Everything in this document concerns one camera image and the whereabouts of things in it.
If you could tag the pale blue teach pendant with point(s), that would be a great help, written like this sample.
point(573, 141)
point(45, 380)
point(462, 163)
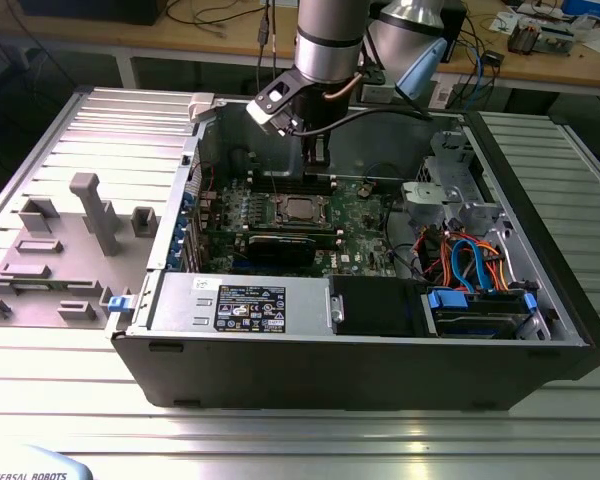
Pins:
point(30, 465)

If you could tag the white clipped RAM slot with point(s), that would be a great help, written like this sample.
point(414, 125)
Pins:
point(290, 185)
point(290, 174)
point(325, 232)

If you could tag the green circuit device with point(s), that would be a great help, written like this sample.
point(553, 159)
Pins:
point(555, 40)

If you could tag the black equipment box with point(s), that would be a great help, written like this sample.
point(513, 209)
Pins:
point(90, 10)

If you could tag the blue plastic latch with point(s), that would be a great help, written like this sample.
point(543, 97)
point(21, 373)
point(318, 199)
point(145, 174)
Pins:
point(120, 304)

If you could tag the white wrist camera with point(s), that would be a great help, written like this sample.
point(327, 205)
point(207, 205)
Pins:
point(270, 117)
point(380, 92)

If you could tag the wooden desk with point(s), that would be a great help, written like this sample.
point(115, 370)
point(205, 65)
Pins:
point(205, 42)

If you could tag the silver metal drive cage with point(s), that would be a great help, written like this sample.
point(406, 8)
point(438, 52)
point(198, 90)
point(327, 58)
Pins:
point(455, 170)

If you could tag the black desktop box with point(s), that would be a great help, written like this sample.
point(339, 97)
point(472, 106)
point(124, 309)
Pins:
point(457, 47)

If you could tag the silver CPU plate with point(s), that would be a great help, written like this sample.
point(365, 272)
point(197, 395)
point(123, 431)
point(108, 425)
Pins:
point(305, 209)

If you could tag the hard disk in blue carrier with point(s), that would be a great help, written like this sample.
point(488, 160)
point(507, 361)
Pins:
point(450, 301)

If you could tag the CPU socket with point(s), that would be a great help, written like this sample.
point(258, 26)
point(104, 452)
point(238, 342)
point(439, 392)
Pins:
point(300, 223)

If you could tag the black RAM slot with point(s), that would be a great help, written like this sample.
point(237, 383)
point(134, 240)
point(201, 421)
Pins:
point(325, 228)
point(290, 180)
point(325, 236)
point(290, 191)

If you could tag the green motherboard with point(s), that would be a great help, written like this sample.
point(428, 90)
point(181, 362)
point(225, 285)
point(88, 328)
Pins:
point(360, 235)

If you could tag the black open PC case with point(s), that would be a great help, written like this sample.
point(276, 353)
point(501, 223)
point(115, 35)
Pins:
point(330, 375)

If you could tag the silver power supply unit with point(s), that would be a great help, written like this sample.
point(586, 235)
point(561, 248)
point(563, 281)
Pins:
point(190, 305)

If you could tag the round coin battery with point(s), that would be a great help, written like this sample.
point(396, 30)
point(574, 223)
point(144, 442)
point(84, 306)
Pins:
point(366, 189)

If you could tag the grey parts rack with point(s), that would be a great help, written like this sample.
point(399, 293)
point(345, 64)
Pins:
point(75, 270)

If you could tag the small black box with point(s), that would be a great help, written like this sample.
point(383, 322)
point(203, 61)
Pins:
point(492, 57)

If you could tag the blue expansion slot clip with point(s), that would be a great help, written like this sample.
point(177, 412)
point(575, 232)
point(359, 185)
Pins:
point(185, 200)
point(181, 226)
point(175, 252)

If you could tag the black graphics card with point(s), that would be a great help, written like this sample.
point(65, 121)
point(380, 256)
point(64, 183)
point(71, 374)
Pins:
point(280, 250)

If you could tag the small finned metal device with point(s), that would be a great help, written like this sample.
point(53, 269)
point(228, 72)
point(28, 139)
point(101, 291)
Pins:
point(522, 40)

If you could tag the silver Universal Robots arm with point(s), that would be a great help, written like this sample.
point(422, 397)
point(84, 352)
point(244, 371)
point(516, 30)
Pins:
point(330, 45)

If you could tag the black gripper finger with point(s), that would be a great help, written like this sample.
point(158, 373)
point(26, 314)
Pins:
point(310, 162)

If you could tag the blue cardboard box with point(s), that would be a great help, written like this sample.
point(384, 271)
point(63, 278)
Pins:
point(590, 6)

